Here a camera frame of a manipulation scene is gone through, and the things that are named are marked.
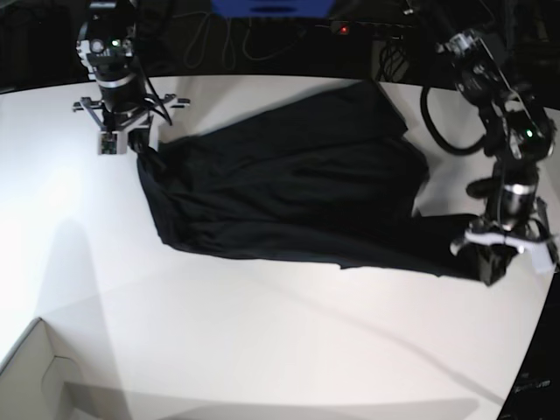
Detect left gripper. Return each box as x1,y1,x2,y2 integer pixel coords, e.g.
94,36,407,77
450,199,559,286

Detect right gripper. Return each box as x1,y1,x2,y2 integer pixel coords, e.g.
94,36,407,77
72,94,191,169

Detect black t-shirt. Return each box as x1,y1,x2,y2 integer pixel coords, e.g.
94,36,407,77
137,81,479,281

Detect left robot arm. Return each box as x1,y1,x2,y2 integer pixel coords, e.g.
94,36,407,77
407,1,559,285

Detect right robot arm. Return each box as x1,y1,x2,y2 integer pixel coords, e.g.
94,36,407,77
72,1,191,156

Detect blue box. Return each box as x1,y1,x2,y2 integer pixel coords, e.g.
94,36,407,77
211,0,335,18

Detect black power strip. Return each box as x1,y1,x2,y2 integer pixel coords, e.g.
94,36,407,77
329,20,420,39

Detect white cardboard box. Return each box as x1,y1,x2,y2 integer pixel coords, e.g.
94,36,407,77
0,318,132,420

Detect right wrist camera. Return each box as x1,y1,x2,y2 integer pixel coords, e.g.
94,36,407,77
97,130,128,156

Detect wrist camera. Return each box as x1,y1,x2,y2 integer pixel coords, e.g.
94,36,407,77
97,130,128,156
529,242,558,274

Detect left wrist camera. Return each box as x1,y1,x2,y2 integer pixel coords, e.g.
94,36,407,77
529,242,558,274

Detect grey hanging cables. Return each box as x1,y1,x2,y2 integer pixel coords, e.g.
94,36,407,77
183,10,307,69

